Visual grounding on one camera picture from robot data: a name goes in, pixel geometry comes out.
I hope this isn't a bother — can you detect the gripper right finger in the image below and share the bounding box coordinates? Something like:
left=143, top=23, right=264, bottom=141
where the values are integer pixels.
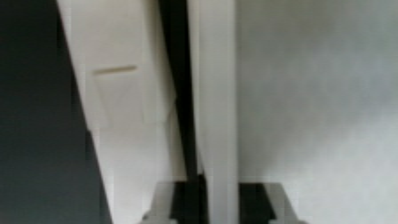
left=241, top=183, right=308, bottom=224

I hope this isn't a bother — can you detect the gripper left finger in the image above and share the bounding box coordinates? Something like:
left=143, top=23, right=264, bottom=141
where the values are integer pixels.
left=139, top=181, right=210, bottom=224

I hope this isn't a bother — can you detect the white desk top tray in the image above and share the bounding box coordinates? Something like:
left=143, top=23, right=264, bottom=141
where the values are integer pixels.
left=189, top=0, right=398, bottom=224

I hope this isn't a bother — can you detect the white front rail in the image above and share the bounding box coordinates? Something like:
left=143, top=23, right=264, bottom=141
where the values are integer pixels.
left=58, top=0, right=187, bottom=224

